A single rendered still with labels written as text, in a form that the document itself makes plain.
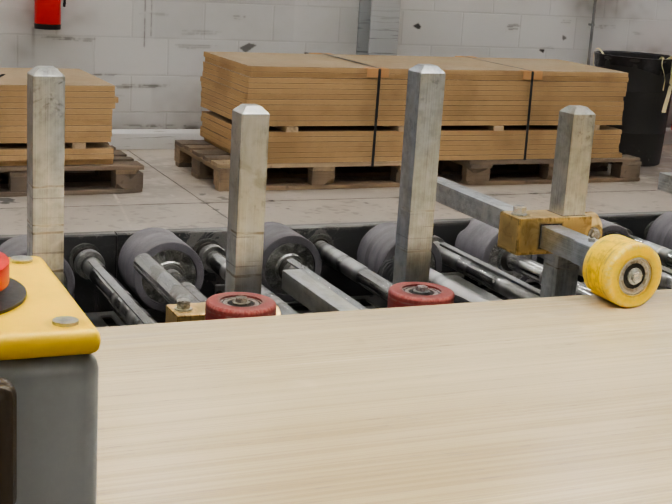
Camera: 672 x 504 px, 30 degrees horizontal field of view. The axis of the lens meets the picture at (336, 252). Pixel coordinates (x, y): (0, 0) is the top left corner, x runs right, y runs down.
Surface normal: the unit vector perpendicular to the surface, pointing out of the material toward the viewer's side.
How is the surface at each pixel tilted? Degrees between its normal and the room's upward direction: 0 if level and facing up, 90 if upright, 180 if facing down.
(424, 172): 90
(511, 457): 0
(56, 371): 75
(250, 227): 90
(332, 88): 90
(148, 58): 90
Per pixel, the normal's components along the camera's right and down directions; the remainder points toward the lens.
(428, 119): 0.40, 0.25
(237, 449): 0.06, -0.97
